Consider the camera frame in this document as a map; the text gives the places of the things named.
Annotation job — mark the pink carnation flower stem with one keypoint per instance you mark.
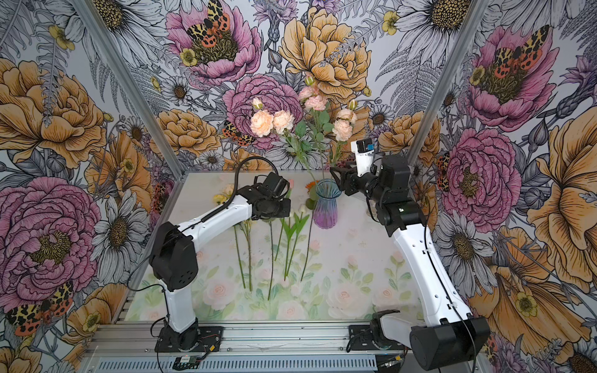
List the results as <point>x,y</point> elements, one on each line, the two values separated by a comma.
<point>316,118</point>

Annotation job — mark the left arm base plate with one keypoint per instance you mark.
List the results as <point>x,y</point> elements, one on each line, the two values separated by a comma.
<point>196,339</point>

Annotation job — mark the pale pink flower stem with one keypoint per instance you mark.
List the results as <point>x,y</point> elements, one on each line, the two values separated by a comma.
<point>343,126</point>

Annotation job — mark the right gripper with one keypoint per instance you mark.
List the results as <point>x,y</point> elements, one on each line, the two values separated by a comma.
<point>349,179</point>

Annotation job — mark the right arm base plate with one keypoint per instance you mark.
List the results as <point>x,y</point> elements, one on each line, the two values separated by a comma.
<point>367,338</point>

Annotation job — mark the yellow flower stem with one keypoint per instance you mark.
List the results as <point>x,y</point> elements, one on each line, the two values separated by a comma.
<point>242,229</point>

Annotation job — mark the red flower stem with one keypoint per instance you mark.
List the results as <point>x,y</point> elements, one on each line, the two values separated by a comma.
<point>272,263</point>

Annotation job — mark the purple blue glass vase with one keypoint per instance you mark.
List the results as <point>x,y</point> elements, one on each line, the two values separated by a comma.
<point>325,214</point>

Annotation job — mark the white tulip bunch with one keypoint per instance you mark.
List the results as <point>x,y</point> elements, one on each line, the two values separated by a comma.
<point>291,229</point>

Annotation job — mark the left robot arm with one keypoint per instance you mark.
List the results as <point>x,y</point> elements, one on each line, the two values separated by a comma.
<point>174,253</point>

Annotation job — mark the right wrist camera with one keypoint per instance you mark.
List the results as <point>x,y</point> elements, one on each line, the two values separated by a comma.
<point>364,155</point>

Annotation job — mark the aluminium front rail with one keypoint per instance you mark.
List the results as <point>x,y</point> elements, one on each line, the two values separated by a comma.
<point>292,346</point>

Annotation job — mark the orange gerbera flower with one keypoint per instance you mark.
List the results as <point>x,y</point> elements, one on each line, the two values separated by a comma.
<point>313,197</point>

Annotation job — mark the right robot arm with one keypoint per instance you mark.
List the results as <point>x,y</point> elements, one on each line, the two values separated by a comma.
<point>452,334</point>

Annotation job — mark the peach rose flower stem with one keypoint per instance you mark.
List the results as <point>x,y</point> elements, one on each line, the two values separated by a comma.
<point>293,148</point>

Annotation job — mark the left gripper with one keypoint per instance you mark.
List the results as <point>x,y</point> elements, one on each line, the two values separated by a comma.
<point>286,203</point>

